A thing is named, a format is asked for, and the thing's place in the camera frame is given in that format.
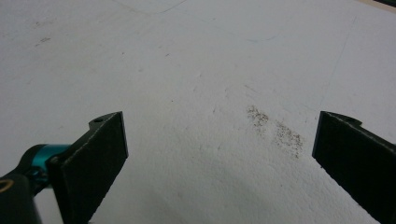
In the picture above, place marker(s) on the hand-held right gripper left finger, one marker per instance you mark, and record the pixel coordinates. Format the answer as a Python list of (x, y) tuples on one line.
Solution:
[(90, 168)]

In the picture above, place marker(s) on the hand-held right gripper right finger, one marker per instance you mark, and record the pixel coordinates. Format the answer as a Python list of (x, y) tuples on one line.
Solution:
[(358, 161)]

